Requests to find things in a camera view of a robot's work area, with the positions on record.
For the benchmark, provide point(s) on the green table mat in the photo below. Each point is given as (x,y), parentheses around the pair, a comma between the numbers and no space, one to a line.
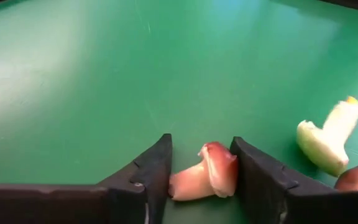
(104,77)

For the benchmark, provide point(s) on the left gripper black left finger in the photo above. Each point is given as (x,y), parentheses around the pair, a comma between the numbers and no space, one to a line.
(120,199)

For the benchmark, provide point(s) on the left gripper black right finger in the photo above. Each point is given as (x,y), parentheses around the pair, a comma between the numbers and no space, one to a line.
(275,202)

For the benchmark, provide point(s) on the cream toy mushroom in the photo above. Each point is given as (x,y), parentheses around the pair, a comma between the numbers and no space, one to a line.
(325,146)

